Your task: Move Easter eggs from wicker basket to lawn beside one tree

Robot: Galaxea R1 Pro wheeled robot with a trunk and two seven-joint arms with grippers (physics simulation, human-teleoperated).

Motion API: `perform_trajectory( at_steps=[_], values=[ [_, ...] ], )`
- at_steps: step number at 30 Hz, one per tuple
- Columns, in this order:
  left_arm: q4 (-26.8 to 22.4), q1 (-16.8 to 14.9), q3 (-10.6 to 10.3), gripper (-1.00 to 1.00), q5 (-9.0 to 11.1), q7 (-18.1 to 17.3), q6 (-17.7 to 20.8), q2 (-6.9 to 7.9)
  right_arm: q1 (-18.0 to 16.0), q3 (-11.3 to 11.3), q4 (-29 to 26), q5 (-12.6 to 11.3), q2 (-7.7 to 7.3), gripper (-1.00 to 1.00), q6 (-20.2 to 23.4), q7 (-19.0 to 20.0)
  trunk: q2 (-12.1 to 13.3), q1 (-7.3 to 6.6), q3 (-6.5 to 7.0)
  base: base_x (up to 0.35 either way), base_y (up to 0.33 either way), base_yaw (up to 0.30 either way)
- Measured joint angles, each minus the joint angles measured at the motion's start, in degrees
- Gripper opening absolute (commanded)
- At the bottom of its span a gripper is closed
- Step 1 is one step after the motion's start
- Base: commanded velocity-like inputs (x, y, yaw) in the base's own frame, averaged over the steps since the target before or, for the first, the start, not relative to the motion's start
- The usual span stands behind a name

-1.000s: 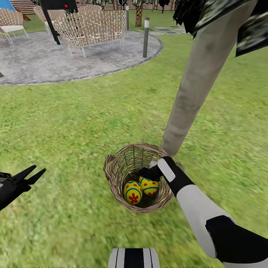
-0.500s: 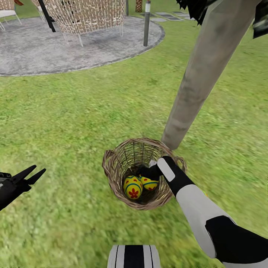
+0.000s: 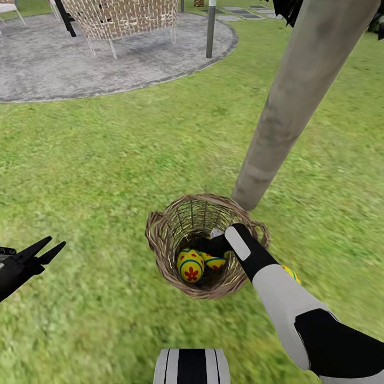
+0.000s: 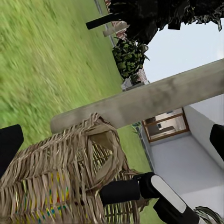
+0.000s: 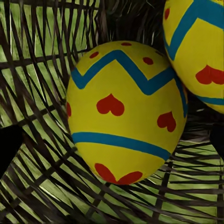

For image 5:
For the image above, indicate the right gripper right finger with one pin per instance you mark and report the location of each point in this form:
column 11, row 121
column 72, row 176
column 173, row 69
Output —
column 217, row 140

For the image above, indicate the wicker basket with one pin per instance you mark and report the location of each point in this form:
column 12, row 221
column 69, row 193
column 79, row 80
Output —
column 48, row 213

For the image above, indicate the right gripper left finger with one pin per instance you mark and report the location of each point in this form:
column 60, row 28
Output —
column 11, row 139

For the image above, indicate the easter egg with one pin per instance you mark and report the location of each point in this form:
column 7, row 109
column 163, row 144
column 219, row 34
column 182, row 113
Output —
column 126, row 109
column 193, row 36

